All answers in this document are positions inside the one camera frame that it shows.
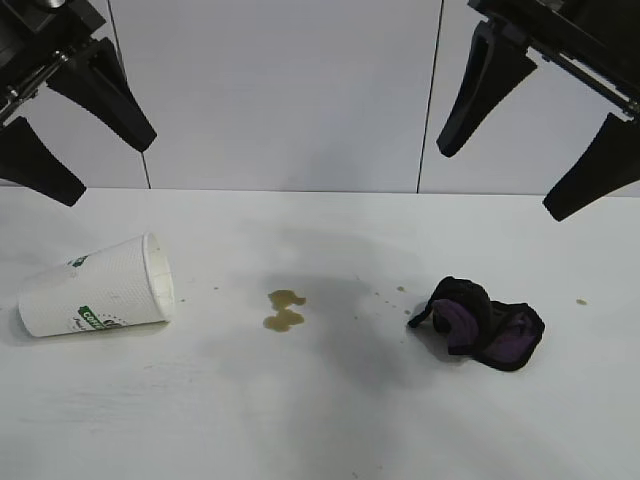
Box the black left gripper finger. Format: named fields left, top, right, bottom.
left=46, top=37, right=158, bottom=154
left=0, top=116, right=87, bottom=207

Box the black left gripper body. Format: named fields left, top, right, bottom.
left=0, top=0, right=109, bottom=127

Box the brown spilled coffee puddle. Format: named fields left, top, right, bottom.
left=263, top=288, right=308, bottom=334

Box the white paper coffee cup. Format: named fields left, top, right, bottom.
left=18, top=232, right=175, bottom=339

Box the black and purple cloth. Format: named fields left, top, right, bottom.
left=407, top=275, right=546, bottom=373

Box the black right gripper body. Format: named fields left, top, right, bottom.
left=467, top=0, right=640, bottom=121

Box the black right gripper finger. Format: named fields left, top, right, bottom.
left=543, top=112, right=640, bottom=222
left=435, top=19, right=539, bottom=159

